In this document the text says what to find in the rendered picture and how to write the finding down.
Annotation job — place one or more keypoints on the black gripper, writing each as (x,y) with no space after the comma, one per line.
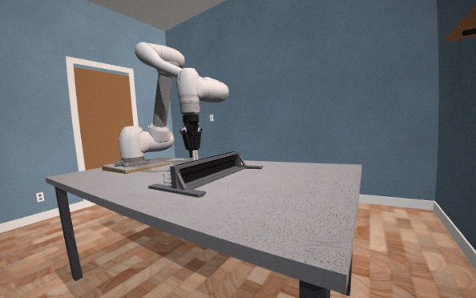
(191,135)

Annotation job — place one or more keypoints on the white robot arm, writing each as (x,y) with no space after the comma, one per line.
(133,141)

